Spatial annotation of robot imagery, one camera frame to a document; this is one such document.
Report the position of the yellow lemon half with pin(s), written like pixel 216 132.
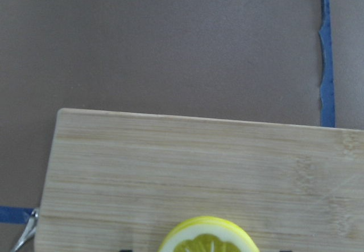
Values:
pixel 207 233

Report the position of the bamboo cutting board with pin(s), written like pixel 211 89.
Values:
pixel 119 180

